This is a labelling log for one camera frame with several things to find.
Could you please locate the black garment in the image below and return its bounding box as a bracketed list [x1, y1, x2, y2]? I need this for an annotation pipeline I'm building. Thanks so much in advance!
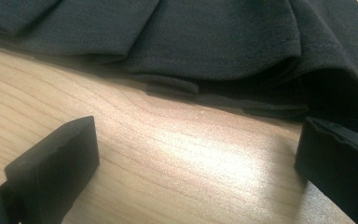
[0, 0, 358, 135]

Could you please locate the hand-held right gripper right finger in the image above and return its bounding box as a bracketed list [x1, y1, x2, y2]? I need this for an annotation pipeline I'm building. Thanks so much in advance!
[294, 117, 358, 224]

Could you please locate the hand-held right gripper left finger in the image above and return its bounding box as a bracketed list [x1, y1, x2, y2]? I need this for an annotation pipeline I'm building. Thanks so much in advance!
[4, 115, 101, 224]

